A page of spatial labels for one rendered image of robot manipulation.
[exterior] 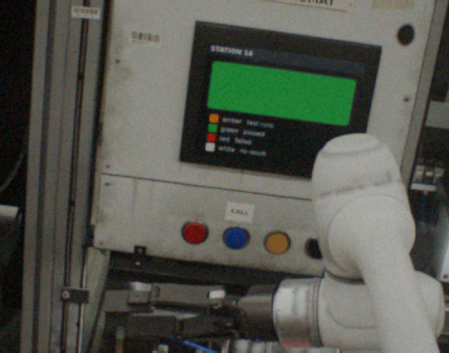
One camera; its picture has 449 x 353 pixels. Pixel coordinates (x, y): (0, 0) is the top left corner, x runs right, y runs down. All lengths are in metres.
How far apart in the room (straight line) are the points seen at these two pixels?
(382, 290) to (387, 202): 0.12
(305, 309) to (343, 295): 0.06
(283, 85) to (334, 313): 0.31
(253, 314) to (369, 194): 0.25
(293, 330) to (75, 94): 0.44
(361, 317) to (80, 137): 0.47
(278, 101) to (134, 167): 0.23
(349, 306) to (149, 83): 0.40
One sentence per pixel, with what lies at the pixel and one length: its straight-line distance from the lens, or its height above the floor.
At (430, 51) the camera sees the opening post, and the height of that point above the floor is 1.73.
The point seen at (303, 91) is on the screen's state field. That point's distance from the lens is 1.27.
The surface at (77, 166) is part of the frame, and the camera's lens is 1.37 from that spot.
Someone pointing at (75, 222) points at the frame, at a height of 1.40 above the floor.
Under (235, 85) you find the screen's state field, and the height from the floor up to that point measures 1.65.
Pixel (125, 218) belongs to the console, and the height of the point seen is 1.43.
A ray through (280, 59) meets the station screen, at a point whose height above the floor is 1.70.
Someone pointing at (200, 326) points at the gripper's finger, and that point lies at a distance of 1.31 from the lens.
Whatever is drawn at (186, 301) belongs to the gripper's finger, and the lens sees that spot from 1.22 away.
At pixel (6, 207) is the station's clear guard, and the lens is 1.44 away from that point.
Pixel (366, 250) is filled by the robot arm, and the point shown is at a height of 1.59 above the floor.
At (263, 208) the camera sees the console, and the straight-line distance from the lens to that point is 1.36.
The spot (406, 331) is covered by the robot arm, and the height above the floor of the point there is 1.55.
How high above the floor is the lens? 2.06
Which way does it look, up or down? 24 degrees down
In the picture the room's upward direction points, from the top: 8 degrees clockwise
